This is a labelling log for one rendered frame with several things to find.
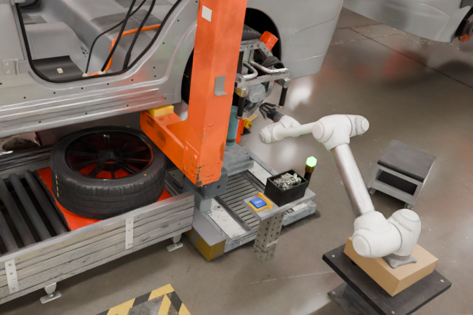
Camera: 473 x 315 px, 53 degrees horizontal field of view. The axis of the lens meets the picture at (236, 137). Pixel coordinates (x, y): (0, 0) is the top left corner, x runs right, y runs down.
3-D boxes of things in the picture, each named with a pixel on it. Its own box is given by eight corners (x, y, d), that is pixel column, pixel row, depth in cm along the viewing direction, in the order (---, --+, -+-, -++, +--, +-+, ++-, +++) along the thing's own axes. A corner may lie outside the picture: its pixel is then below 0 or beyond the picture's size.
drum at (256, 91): (243, 87, 316) (247, 68, 308) (264, 101, 302) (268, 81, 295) (226, 91, 308) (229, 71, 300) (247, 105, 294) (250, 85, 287)
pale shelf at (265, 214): (295, 182, 294) (296, 178, 293) (314, 198, 284) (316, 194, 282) (241, 203, 270) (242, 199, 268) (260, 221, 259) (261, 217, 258)
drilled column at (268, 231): (264, 246, 303) (276, 195, 281) (274, 256, 297) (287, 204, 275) (252, 252, 297) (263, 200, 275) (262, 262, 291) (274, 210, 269)
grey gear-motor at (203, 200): (191, 176, 341) (196, 136, 322) (225, 211, 314) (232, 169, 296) (169, 183, 330) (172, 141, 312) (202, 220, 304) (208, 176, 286)
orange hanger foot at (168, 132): (161, 123, 313) (165, 75, 295) (205, 164, 280) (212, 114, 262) (139, 128, 304) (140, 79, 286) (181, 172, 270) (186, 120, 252)
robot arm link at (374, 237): (407, 248, 233) (376, 259, 221) (384, 255, 246) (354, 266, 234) (349, 108, 254) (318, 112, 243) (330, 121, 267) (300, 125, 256)
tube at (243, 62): (244, 65, 297) (246, 49, 291) (264, 78, 285) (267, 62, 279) (221, 69, 287) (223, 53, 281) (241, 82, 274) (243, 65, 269)
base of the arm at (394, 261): (423, 261, 253) (426, 253, 250) (392, 269, 243) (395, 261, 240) (399, 239, 267) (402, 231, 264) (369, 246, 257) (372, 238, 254)
